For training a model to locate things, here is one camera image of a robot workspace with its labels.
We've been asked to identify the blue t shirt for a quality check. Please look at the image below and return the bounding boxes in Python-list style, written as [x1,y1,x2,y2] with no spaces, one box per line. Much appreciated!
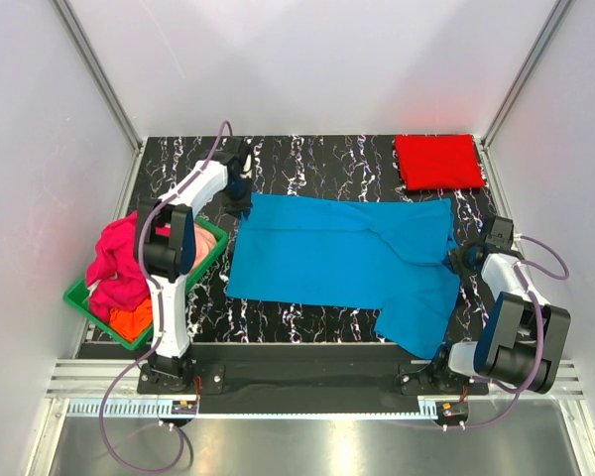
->
[226,194,460,359]

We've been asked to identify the red folded t shirt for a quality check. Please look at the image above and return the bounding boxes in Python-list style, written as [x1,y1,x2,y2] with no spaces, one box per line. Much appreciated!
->
[394,134,485,191]

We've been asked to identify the magenta t shirt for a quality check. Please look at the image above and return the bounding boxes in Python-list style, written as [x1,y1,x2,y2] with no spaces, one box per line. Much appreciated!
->
[85,212,150,323]

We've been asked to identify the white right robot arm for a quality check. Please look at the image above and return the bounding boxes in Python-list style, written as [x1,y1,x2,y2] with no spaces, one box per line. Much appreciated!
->
[429,216,571,395]

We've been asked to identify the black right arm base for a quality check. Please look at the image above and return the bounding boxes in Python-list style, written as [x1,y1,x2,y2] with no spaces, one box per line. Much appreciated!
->
[395,346,489,400]

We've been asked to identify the aluminium frame rail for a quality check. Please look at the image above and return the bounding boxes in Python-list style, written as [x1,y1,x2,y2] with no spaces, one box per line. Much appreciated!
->
[46,359,140,398]

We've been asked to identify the green plastic basket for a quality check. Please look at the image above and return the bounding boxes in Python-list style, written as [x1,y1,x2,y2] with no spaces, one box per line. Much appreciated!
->
[63,200,227,350]

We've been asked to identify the orange t shirt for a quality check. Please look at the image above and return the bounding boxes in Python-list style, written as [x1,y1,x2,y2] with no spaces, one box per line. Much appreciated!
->
[109,297,153,342]

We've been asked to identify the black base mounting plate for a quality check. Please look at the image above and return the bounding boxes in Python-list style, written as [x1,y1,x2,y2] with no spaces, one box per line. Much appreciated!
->
[138,358,489,396]

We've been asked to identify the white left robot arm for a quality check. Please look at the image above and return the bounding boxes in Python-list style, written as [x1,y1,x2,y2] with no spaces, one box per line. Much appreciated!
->
[135,137,253,393]

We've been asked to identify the white slotted cable duct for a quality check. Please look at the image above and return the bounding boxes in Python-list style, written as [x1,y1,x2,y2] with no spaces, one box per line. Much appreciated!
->
[67,398,467,425]

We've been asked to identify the light pink t shirt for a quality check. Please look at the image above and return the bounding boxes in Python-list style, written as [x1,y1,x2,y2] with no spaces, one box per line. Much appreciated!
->
[189,224,217,273]

